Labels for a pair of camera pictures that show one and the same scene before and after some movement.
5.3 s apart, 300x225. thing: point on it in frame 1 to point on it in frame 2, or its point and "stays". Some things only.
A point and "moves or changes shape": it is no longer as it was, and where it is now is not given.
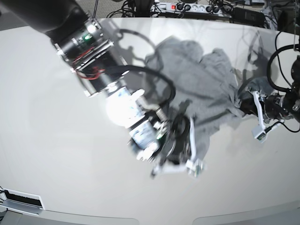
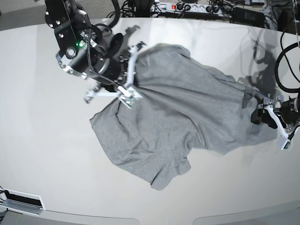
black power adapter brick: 244,16 stays
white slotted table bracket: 30,204 stays
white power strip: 186,7 stays
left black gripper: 178,151 to 108,71
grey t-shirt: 205,82 moves or changes shape
